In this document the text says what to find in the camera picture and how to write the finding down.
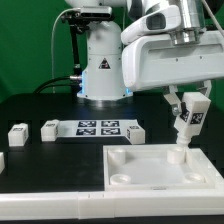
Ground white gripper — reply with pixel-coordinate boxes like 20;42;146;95
122;31;224;116

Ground white square tabletop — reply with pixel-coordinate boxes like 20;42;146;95
103;144;224;191

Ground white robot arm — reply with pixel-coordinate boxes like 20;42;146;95
65;0;224;102

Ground fiducial marker sheet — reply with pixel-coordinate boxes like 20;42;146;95
58;119;138;138

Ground white part at left edge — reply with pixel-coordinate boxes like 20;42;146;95
0;152;5;174

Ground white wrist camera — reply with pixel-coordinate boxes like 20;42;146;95
121;5;181;45

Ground black cables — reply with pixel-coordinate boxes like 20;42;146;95
32;75;83;95

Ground grey camera on stand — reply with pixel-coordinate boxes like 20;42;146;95
80;6;112;20

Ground black camera stand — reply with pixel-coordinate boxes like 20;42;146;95
61;12;89;92

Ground white cable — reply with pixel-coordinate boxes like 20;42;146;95
50;7;82;94

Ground white fence rail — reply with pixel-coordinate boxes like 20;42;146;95
0;148;224;221

